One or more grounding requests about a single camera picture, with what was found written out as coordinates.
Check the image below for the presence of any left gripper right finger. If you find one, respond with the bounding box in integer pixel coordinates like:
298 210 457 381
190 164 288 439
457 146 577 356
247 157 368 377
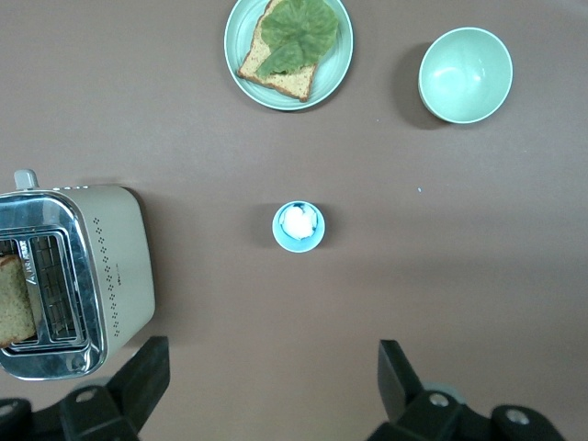
367 339 497 441

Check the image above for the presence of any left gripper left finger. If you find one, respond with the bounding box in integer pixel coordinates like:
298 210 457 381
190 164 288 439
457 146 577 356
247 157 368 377
59 335 172 441

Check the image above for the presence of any light blue plastic cup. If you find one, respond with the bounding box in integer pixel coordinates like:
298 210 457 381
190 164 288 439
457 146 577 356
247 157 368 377
271 200 326 254

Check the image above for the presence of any beige chrome toaster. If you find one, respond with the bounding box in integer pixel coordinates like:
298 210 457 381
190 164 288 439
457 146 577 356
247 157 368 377
0 169 157 381

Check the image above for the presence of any bread slice in toaster slot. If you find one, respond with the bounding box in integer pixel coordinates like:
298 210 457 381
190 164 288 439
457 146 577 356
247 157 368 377
0 254 38 349

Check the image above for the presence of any light green bowl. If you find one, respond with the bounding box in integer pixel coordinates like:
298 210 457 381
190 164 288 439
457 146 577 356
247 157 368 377
417 27 515 125

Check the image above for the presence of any light green plate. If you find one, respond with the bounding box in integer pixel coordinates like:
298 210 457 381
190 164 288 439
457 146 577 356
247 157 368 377
223 0 355 111

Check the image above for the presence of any toasted bread slice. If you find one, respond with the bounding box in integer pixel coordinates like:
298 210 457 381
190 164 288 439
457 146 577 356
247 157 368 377
236 0 321 103

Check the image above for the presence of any green lettuce leaf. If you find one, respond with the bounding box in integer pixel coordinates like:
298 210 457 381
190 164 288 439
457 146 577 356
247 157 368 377
255 0 340 80

